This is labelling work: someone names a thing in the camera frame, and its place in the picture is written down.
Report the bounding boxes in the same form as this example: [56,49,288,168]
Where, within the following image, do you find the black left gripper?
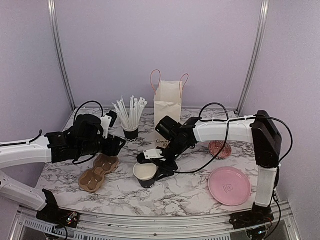
[77,133,126,157]

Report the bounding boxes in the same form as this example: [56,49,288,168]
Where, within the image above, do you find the black paper coffee cup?
[133,163,158,189]

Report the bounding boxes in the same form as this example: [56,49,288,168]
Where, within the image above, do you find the brown cardboard cup carrier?
[78,154,119,193]

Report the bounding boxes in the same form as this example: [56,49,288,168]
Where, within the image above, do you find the white paper gift bag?
[150,69,190,151]

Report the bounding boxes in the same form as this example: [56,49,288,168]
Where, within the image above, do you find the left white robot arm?
[0,111,126,225]

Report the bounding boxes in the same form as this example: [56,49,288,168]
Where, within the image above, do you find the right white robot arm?
[137,110,282,224]

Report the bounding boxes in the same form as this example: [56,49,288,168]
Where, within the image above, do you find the black cup of straws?
[113,95,148,143]

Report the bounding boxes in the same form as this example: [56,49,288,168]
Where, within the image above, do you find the red patterned ceramic bowl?
[208,140,232,160]

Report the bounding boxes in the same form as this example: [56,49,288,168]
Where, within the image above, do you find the pink plastic plate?
[208,166,251,207]

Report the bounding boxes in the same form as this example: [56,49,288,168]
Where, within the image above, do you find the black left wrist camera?
[72,114,104,141]

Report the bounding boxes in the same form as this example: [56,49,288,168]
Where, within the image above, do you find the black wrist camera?
[72,114,104,141]
[155,115,182,141]

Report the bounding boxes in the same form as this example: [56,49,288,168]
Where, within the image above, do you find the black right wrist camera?
[155,115,182,141]

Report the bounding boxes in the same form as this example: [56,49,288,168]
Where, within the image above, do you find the left aluminium frame post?
[47,0,76,111]

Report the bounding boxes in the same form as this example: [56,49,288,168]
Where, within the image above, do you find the aluminium frame post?
[47,0,76,111]
[236,0,270,113]

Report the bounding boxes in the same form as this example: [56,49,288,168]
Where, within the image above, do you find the right aluminium frame post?
[236,0,270,113]

